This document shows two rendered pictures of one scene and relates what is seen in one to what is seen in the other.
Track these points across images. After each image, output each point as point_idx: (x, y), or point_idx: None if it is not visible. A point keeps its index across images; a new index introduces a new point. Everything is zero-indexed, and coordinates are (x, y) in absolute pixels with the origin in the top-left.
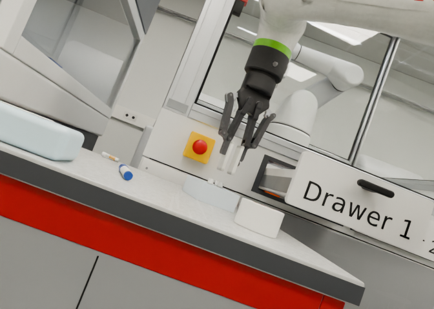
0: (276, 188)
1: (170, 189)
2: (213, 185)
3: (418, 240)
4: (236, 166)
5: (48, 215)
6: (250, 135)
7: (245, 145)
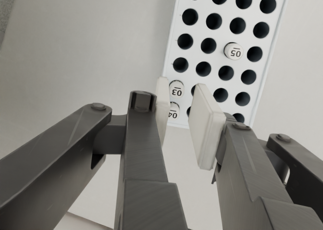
0: None
1: (316, 37)
2: (173, 123)
3: None
4: (163, 82)
5: None
6: (141, 131)
7: (154, 109)
